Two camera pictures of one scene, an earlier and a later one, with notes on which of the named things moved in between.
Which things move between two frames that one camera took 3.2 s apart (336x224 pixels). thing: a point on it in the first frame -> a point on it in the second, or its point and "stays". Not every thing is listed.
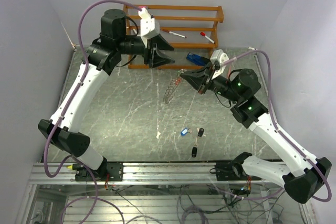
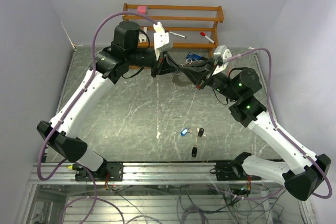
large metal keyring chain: x=172 y=88 -> x=189 y=61
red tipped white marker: x=203 y=34 stays
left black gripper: x=157 y=59 -> x=168 y=64
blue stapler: x=197 y=59 stays
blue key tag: x=184 y=131 stays
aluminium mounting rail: x=143 y=173 stays
